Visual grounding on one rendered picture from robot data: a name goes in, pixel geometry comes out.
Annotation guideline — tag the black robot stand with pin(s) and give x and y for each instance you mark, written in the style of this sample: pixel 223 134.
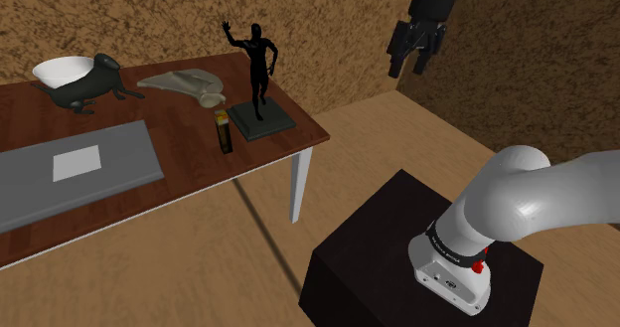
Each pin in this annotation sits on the black robot stand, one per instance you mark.
pixel 368 263

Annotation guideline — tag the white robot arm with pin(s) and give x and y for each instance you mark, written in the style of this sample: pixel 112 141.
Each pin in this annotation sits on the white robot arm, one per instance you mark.
pixel 513 205

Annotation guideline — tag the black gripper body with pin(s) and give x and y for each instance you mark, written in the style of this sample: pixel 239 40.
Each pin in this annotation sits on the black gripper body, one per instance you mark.
pixel 430 6

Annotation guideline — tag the beige bone-shaped object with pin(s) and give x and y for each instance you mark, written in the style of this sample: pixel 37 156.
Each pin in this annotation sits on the beige bone-shaped object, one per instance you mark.
pixel 186 82

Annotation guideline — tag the black human statue on base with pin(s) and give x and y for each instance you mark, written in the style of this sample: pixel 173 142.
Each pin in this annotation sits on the black human statue on base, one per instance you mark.
pixel 259 69

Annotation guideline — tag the black animal figure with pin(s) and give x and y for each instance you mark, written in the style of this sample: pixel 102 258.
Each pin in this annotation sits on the black animal figure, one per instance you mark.
pixel 89 86

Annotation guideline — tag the brown wooden table white legs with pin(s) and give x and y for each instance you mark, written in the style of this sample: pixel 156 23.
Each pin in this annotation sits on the brown wooden table white legs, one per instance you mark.
pixel 184 137

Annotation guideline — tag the grey closed laptop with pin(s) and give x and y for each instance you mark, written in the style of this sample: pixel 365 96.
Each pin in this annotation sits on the grey closed laptop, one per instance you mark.
pixel 116 163

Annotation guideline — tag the white bowl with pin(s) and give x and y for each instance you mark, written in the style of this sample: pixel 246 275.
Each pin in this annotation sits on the white bowl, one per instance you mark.
pixel 60 69

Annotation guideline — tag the brown and yellow small box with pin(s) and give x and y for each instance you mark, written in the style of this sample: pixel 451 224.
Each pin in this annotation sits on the brown and yellow small box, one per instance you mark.
pixel 224 134

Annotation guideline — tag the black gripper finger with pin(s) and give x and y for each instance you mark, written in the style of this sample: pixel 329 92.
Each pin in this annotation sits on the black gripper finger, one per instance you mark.
pixel 426 57
pixel 399 45

